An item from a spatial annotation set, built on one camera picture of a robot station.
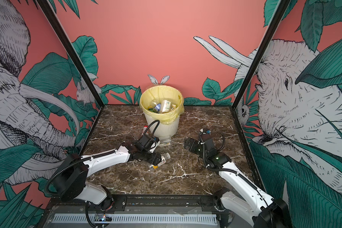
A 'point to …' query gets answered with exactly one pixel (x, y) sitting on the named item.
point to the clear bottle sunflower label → (165, 106)
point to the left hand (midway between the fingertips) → (157, 156)
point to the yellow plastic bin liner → (155, 94)
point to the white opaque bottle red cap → (144, 128)
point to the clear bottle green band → (166, 142)
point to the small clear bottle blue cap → (157, 107)
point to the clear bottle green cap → (173, 107)
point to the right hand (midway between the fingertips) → (188, 140)
